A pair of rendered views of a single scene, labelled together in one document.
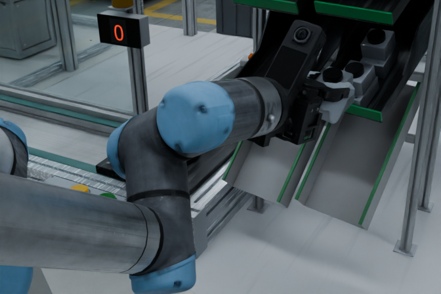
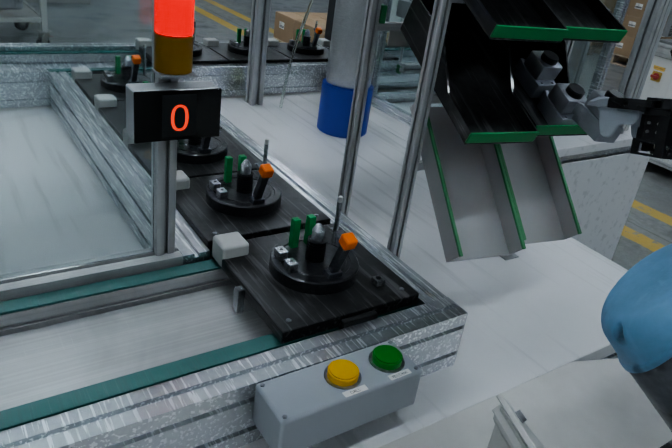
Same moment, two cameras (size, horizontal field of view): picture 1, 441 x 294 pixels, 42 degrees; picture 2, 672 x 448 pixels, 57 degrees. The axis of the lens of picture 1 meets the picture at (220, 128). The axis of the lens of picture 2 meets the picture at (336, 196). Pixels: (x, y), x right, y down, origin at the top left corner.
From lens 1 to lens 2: 118 cm
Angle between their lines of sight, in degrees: 59
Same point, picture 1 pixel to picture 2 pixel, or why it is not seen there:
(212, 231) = not seen: hidden behind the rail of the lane
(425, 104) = not seen: hidden behind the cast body
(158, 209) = not seen: outside the picture
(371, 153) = (527, 172)
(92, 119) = (88, 290)
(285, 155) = (475, 204)
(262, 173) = (467, 233)
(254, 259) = (476, 328)
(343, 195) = (533, 219)
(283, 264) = (494, 317)
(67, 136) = (71, 340)
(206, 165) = (367, 260)
